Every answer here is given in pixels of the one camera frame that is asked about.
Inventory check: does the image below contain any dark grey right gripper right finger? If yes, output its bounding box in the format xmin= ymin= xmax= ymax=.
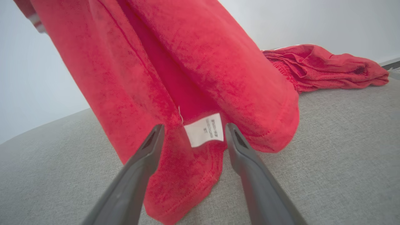
xmin=225 ymin=123 xmax=308 ymax=225

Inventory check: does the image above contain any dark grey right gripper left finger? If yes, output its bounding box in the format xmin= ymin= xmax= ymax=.
xmin=82 ymin=124 xmax=165 ymax=225

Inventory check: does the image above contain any red shirt with white sleeves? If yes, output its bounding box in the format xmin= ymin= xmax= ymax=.
xmin=12 ymin=0 xmax=300 ymax=225

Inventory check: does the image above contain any grey fabric sofa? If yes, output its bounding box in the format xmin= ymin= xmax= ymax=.
xmin=0 ymin=70 xmax=400 ymax=225

